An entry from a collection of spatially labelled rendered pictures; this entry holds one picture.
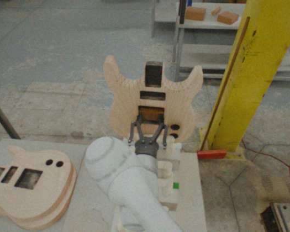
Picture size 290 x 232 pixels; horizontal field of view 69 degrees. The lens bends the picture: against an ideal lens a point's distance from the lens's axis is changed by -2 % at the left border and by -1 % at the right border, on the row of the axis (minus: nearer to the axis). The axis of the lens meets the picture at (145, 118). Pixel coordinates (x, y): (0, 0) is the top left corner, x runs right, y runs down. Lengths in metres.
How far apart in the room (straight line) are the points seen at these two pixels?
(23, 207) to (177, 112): 0.77
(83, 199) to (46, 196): 0.16
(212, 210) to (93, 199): 1.28
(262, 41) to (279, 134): 1.51
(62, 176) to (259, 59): 1.45
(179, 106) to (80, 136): 1.89
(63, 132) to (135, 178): 2.24
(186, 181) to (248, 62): 0.98
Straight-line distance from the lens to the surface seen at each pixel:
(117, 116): 0.87
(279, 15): 1.61
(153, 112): 0.82
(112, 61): 0.73
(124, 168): 0.46
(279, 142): 2.83
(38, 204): 1.09
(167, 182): 0.88
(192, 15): 2.79
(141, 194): 0.45
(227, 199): 2.20
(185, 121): 0.85
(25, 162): 1.24
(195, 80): 0.72
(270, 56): 1.74
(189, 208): 1.07
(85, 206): 1.08
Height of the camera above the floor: 1.91
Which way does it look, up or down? 46 degrees down
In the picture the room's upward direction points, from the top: straight up
